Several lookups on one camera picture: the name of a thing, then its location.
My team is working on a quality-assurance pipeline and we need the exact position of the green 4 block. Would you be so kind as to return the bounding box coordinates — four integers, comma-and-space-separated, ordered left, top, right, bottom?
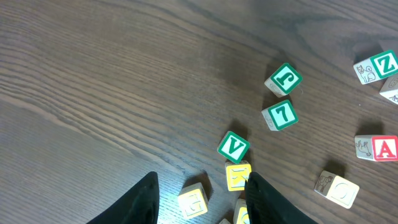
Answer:
219, 218, 231, 224

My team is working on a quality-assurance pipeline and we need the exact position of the green V block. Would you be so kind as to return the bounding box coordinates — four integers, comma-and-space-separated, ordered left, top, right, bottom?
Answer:
217, 131, 250, 164

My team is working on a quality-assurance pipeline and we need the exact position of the yellow C block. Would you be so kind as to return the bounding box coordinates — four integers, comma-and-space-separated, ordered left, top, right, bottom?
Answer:
177, 182, 208, 219

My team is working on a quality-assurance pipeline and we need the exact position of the green Z block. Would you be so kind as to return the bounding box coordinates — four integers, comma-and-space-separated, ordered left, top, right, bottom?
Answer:
353, 50, 397, 85

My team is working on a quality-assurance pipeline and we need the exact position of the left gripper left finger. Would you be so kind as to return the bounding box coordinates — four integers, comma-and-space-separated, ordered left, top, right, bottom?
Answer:
87, 171, 159, 224

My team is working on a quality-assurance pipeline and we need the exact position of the red A block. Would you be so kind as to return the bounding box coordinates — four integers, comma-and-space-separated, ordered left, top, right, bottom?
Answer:
354, 135, 397, 162

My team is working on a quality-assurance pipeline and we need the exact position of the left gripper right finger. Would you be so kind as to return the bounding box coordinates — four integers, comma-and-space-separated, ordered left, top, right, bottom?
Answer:
244, 172, 317, 224

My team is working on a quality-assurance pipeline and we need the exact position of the yellow O block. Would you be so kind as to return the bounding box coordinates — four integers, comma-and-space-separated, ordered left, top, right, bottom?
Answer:
314, 170, 359, 209

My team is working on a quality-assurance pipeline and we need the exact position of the green J block left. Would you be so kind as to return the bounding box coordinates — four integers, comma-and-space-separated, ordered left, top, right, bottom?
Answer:
264, 63, 303, 98

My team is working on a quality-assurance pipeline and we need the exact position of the green 7 block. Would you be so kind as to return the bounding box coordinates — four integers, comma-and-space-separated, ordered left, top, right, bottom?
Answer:
261, 100, 299, 131

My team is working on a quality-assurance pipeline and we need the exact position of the yellow block beside V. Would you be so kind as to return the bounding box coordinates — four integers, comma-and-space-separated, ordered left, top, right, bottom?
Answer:
225, 161, 252, 192

